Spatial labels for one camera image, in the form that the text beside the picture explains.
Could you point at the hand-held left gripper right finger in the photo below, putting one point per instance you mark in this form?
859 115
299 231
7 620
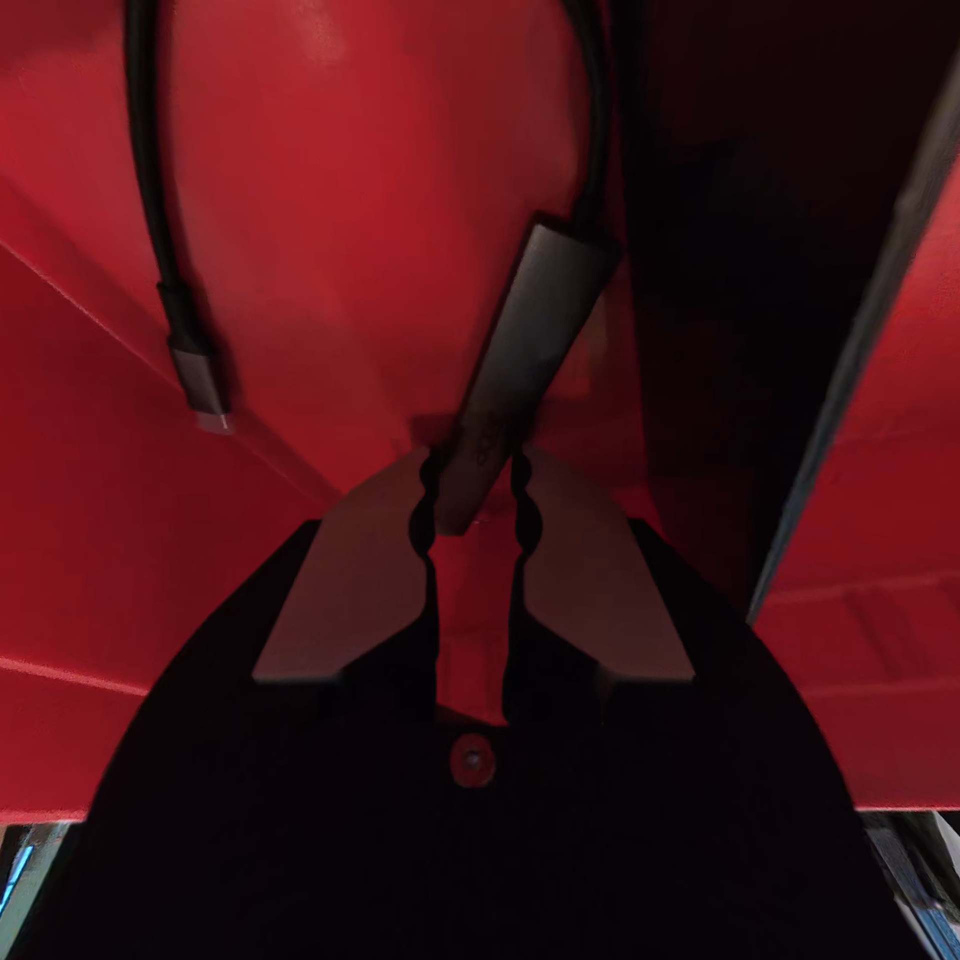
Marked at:
600 600

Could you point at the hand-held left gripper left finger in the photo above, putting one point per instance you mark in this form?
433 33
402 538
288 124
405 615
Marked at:
352 600

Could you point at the red plastic bin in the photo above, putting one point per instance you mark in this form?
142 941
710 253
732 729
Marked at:
337 187

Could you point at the black bin divider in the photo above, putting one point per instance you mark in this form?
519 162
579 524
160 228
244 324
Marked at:
735 300

